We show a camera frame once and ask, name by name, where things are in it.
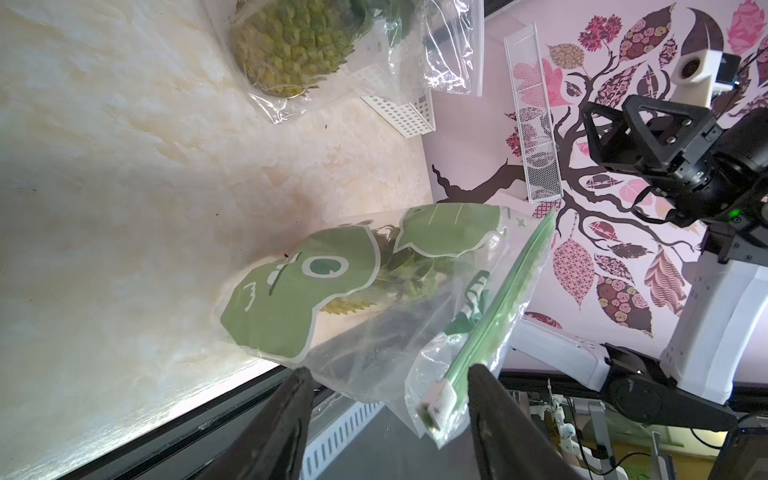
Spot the green-zip bag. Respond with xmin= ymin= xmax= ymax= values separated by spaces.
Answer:
xmin=215 ymin=203 xmax=556 ymax=446

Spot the pineapple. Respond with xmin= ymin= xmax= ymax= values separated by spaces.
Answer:
xmin=321 ymin=225 xmax=456 ymax=315
xmin=230 ymin=0 xmax=420 ymax=99

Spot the white plastic basket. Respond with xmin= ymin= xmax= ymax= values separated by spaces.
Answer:
xmin=362 ymin=90 xmax=436 ymax=139

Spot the back right zip bag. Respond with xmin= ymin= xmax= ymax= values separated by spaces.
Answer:
xmin=203 ymin=0 xmax=485 ymax=124

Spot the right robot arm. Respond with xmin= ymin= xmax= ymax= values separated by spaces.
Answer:
xmin=511 ymin=95 xmax=767 ymax=431

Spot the white vent strip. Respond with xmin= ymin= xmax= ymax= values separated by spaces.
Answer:
xmin=299 ymin=402 xmax=384 ymax=480

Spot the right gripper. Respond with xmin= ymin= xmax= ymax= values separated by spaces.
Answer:
xmin=581 ymin=95 xmax=723 ymax=192

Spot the white wire wall shelf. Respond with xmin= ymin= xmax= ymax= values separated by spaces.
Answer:
xmin=504 ymin=24 xmax=562 ymax=203

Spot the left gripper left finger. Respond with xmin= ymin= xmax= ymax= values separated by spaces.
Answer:
xmin=200 ymin=367 xmax=314 ymax=479

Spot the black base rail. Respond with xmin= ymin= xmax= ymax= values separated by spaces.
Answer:
xmin=59 ymin=365 xmax=768 ymax=480

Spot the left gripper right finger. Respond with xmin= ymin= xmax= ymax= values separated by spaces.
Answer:
xmin=468 ymin=364 xmax=579 ymax=480

